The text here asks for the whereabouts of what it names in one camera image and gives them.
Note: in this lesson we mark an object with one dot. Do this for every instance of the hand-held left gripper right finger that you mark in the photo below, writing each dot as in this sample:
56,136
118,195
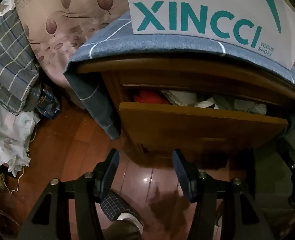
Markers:
181,172

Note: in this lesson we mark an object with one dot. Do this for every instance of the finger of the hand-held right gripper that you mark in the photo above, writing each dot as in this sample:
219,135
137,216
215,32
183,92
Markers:
291,158

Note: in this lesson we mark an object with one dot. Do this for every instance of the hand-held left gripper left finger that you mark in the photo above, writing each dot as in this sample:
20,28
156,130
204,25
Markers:
111,172

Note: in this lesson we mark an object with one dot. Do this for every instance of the wooden drawer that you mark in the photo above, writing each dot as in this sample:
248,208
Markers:
187,127

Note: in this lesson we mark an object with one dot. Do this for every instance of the plain white underwear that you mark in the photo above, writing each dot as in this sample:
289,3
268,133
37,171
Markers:
207,103

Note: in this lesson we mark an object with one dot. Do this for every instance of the red underwear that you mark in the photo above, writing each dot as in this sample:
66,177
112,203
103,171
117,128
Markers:
150,97

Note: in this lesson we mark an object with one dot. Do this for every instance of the grey white underwear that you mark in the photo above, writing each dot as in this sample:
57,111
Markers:
252,107

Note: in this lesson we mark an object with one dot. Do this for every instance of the white patterned underwear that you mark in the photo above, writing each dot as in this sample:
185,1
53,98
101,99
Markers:
180,97

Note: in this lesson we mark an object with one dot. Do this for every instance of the white sock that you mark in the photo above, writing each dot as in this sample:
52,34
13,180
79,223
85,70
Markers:
128,218

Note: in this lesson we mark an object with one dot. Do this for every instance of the brown slipper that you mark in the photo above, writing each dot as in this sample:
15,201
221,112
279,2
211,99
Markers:
122,232

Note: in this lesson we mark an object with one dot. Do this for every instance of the wooden nightstand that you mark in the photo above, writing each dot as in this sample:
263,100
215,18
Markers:
107,85

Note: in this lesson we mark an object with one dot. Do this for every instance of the small blue box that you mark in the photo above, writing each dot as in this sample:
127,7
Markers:
47,102

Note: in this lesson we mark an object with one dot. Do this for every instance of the blue checked cloth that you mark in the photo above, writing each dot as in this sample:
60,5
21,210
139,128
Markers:
105,45

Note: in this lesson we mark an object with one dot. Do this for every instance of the leaf print curtain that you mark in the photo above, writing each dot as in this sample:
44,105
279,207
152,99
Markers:
70,30

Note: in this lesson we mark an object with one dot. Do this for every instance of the grey plaid cloth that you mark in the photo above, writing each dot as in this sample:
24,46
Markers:
10,62

